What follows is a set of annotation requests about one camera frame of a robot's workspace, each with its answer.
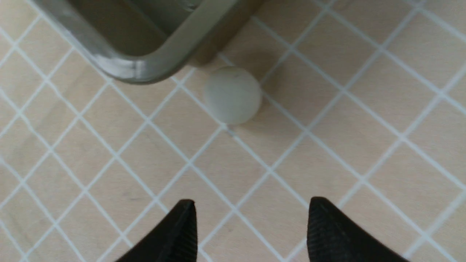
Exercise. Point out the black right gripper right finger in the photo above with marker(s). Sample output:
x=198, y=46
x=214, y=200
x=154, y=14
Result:
x=334, y=237

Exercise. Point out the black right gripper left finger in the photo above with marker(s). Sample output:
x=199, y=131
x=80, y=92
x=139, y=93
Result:
x=174, y=239

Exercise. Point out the white ball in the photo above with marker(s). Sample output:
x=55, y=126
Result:
x=232, y=95

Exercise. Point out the checkered orange tablecloth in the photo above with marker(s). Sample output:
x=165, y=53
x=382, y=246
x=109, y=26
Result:
x=363, y=102

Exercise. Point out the olive plastic bin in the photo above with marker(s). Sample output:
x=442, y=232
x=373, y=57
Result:
x=148, y=41

